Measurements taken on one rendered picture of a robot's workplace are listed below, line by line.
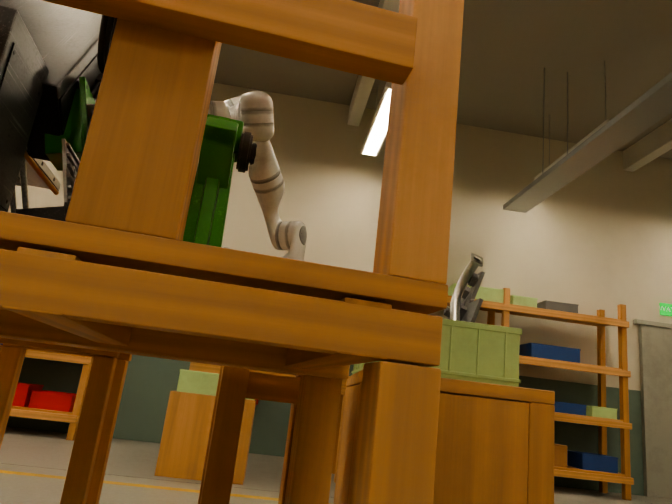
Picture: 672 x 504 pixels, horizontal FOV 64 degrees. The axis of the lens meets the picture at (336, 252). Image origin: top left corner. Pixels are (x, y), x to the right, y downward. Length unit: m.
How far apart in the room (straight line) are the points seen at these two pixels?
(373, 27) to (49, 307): 0.59
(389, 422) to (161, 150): 0.48
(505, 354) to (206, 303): 1.09
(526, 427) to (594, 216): 6.83
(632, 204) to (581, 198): 0.76
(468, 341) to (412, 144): 0.87
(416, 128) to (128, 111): 0.42
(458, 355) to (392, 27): 1.00
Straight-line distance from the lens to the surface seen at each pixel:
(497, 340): 1.64
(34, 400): 6.49
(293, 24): 0.84
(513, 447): 1.57
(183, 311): 0.72
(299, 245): 1.66
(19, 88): 1.08
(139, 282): 0.73
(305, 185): 7.11
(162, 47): 0.86
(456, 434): 1.52
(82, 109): 1.23
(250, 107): 1.18
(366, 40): 0.85
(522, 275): 7.52
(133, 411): 6.78
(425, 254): 0.80
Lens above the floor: 0.70
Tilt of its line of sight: 15 degrees up
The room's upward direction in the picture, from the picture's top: 7 degrees clockwise
